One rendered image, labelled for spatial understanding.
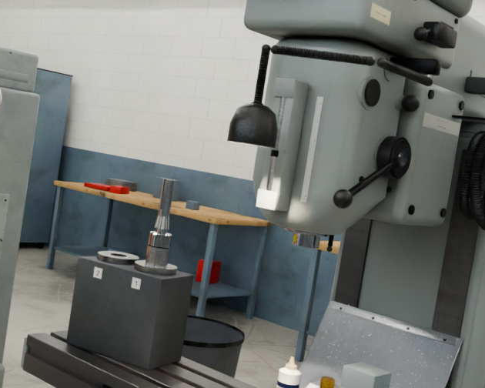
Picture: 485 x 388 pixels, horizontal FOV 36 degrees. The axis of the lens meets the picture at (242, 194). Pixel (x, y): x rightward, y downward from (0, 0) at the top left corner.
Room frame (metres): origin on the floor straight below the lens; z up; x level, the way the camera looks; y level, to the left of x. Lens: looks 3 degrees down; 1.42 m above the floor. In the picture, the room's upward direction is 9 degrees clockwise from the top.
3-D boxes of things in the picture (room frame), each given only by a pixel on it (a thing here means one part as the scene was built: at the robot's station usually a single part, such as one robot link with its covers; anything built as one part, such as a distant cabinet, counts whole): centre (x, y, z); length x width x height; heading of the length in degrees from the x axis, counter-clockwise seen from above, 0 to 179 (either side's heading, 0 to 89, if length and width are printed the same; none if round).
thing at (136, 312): (1.56, 0.20, 1.07); 0.22 x 0.12 x 0.20; 61
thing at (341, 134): (1.29, -0.13, 1.47); 0.21 x 0.19 x 0.32; 50
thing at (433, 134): (1.43, -0.25, 1.47); 0.24 x 0.19 x 0.26; 50
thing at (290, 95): (1.20, -0.05, 1.45); 0.04 x 0.04 x 0.21; 50
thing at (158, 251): (1.54, 0.15, 1.19); 0.05 x 0.05 x 0.06
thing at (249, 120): (1.10, 0.00, 1.47); 0.07 x 0.07 x 0.06
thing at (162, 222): (1.54, 0.15, 1.29); 0.03 x 0.03 x 0.11
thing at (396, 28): (1.32, -0.15, 1.68); 0.34 x 0.24 x 0.10; 140
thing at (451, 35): (1.25, -0.27, 1.66); 0.12 x 0.04 x 0.04; 140
